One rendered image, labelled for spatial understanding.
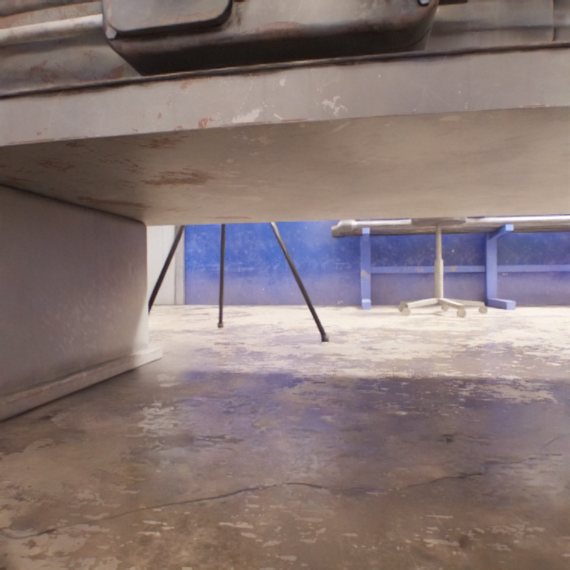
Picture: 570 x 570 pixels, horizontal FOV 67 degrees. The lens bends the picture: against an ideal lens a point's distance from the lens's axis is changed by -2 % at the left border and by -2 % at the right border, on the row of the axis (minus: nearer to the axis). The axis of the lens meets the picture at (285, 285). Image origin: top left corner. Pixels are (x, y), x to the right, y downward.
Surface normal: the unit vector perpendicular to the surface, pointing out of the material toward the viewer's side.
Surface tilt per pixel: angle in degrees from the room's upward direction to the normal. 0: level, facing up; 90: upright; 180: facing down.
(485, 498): 0
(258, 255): 90
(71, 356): 90
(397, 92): 90
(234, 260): 90
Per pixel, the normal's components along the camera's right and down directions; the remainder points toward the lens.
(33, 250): 0.99, 0.00
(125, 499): -0.01, -1.00
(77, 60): -0.17, 0.01
